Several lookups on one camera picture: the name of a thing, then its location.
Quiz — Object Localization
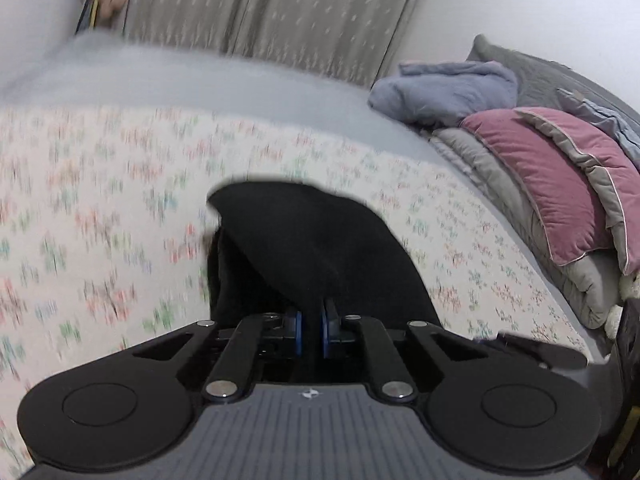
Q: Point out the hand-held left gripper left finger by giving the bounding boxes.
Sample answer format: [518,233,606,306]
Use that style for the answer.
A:
[134,310,304,404]

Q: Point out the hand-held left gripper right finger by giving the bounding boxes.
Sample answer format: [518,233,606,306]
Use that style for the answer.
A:
[320,298,489,404]

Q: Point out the black pants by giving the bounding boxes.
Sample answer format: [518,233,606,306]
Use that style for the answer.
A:
[206,180,443,361]

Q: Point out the large pink pillow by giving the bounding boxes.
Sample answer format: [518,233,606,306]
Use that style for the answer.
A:
[460,108,613,267]

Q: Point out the pink and grey pillow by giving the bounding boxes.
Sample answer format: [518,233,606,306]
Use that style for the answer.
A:
[515,106,640,276]

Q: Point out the grey quilt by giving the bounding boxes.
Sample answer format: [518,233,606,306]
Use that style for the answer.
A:
[429,127,626,330]

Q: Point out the light blue cloth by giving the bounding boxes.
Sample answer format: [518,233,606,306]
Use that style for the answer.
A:
[556,87,640,163]

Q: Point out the floral bed sheet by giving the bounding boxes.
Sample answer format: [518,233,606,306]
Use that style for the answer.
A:
[0,105,596,480]

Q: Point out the blue grey blanket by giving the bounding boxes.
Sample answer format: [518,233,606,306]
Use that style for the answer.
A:
[368,60,519,128]

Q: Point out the grey bed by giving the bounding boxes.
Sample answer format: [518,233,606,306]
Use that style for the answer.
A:
[0,30,613,361]

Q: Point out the grey star curtain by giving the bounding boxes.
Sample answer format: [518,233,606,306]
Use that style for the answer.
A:
[122,0,436,88]

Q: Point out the yellow stick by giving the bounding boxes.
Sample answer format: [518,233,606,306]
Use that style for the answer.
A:
[75,0,101,35]

